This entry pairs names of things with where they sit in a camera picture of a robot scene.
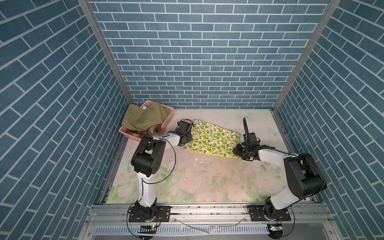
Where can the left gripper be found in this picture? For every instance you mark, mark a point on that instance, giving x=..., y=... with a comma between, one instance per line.
x=189, y=138

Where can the pink perforated plastic basket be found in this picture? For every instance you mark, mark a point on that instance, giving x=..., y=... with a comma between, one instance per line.
x=126, y=132

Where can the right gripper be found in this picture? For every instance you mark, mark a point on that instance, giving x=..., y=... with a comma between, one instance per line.
x=236, y=151

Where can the lemon print skirt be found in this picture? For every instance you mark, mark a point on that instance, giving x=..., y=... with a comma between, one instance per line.
x=213, y=140

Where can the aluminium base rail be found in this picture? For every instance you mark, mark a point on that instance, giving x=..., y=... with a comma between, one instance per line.
x=309, y=221

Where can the red patterned skirt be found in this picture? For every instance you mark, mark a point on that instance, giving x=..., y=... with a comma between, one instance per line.
x=152, y=131

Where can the olive green skirt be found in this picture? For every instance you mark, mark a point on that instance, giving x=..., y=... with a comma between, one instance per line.
x=136, y=118

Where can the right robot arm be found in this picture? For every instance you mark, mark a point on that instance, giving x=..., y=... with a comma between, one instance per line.
x=304, y=179

